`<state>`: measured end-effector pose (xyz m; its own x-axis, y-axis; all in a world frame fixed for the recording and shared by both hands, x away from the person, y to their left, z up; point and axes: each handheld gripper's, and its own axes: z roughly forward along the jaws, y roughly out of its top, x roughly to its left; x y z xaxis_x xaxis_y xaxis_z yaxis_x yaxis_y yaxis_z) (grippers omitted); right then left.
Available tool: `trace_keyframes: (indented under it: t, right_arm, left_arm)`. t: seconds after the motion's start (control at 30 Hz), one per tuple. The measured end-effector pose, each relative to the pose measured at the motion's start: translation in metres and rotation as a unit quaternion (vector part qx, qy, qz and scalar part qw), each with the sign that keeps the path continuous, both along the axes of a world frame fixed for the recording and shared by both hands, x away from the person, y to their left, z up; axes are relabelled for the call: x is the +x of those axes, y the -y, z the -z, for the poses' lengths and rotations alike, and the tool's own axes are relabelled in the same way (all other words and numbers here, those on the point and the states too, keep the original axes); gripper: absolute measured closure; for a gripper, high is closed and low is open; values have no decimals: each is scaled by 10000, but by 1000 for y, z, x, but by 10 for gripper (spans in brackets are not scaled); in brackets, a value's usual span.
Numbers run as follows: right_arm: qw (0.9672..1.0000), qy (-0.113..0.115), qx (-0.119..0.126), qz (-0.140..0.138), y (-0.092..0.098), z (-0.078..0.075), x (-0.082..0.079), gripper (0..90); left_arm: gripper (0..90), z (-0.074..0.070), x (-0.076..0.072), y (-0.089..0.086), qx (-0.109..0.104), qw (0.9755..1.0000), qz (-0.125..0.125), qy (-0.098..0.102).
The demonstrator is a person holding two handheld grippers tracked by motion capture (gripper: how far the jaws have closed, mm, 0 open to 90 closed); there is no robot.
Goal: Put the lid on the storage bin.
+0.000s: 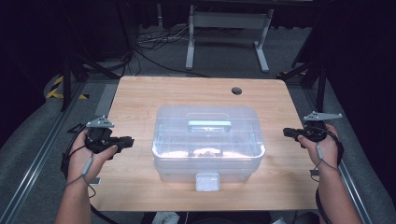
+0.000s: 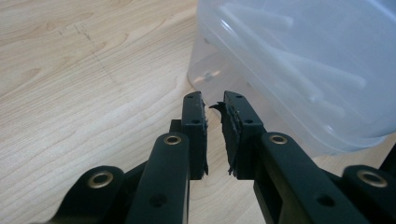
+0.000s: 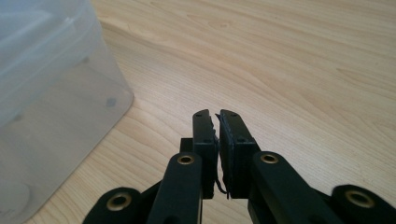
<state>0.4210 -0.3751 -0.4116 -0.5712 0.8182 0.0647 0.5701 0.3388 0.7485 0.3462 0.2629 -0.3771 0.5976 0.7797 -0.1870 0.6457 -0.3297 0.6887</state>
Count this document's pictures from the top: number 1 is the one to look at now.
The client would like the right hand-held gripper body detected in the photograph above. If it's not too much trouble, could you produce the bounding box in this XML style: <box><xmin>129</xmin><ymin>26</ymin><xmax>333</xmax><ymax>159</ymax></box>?
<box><xmin>302</xmin><ymin>110</ymin><xmax>344</xmax><ymax>144</ymax></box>

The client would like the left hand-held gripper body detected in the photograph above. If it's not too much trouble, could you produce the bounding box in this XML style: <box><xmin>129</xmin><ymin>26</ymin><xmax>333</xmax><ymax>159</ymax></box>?
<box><xmin>84</xmin><ymin>115</ymin><xmax>120</xmax><ymax>155</ymax></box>

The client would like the clear plastic storage box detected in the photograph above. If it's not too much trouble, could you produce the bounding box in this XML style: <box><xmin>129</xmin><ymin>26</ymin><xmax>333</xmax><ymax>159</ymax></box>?
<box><xmin>151</xmin><ymin>105</ymin><xmax>267</xmax><ymax>192</ymax></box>

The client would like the person's right hand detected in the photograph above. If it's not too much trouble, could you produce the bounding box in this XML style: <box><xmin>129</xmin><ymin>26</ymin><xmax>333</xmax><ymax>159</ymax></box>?
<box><xmin>296</xmin><ymin>123</ymin><xmax>341</xmax><ymax>170</ymax></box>

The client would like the person's left hand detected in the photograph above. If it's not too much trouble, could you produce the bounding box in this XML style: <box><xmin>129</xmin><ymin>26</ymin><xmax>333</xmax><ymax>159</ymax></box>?
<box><xmin>66</xmin><ymin>129</ymin><xmax>120</xmax><ymax>185</ymax></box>

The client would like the black metal stand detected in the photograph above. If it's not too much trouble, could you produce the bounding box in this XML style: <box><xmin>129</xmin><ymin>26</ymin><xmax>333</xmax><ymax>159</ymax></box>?
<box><xmin>276</xmin><ymin>59</ymin><xmax>329</xmax><ymax>113</ymax></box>
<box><xmin>59</xmin><ymin>50</ymin><xmax>121</xmax><ymax>112</ymax></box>

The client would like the yellow black floor tape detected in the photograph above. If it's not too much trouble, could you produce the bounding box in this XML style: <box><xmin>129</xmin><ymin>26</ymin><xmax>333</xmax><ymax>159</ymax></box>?
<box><xmin>45</xmin><ymin>76</ymin><xmax>90</xmax><ymax>101</ymax></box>

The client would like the person's white shoe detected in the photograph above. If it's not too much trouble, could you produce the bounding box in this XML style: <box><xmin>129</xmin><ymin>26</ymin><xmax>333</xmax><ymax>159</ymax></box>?
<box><xmin>151</xmin><ymin>211</ymin><xmax>187</xmax><ymax>224</ymax></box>

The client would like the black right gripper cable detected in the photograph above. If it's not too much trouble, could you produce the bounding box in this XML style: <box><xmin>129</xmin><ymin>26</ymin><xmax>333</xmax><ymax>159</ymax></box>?
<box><xmin>306</xmin><ymin>124</ymin><xmax>345</xmax><ymax>224</ymax></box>

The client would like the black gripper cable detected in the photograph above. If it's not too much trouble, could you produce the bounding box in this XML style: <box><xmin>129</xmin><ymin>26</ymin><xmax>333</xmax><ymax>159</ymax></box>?
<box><xmin>60</xmin><ymin>123</ymin><xmax>120</xmax><ymax>224</ymax></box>
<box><xmin>306</xmin><ymin>124</ymin><xmax>345</xmax><ymax>224</ymax></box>

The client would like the grey right wrist strap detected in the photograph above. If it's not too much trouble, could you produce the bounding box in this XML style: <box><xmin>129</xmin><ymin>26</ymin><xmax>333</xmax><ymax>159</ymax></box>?
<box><xmin>311</xmin><ymin>143</ymin><xmax>340</xmax><ymax>184</ymax></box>

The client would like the grey wrist strap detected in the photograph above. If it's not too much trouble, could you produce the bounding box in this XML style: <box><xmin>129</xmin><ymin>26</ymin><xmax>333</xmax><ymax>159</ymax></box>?
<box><xmin>311</xmin><ymin>143</ymin><xmax>340</xmax><ymax>184</ymax></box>
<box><xmin>64</xmin><ymin>155</ymin><xmax>97</xmax><ymax>199</ymax></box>

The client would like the grey left wrist strap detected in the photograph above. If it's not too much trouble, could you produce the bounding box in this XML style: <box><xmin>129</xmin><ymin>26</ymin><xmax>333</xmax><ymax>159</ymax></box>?
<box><xmin>64</xmin><ymin>155</ymin><xmax>97</xmax><ymax>199</ymax></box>

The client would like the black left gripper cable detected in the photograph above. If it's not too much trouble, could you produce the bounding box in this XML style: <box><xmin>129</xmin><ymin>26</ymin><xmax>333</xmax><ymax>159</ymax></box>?
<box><xmin>60</xmin><ymin>123</ymin><xmax>120</xmax><ymax>224</ymax></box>

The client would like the metal floor rail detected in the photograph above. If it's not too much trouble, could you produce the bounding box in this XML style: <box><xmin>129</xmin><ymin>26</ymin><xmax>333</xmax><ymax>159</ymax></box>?
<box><xmin>0</xmin><ymin>81</ymin><xmax>87</xmax><ymax>224</ymax></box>

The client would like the bundle of floor cables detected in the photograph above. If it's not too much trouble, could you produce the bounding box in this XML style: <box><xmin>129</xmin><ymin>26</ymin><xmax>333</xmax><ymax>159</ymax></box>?
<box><xmin>134</xmin><ymin>23</ymin><xmax>209</xmax><ymax>78</ymax></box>

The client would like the white metal desk frame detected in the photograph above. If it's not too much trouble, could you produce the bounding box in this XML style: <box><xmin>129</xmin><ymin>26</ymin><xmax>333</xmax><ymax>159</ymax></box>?
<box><xmin>185</xmin><ymin>4</ymin><xmax>275</xmax><ymax>75</ymax></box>

